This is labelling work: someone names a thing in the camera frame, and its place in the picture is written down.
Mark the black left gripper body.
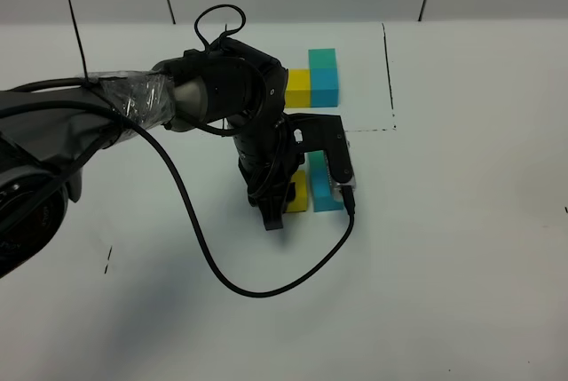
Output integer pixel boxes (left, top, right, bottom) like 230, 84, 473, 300
233, 112, 305, 208

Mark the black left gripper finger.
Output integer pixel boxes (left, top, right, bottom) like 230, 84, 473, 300
286, 182, 296, 202
259, 195, 287, 231

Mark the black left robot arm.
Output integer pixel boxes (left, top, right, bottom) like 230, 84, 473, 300
1, 35, 292, 274

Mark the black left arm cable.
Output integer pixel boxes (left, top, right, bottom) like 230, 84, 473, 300
0, 5, 359, 298

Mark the green template block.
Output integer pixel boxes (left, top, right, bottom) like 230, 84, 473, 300
308, 48, 337, 70

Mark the blue template block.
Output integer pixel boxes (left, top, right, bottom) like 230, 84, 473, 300
310, 68, 339, 107

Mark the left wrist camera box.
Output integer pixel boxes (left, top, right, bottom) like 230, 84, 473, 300
288, 113, 358, 199

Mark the yellow template block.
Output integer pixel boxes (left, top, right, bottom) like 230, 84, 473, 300
285, 69, 312, 108

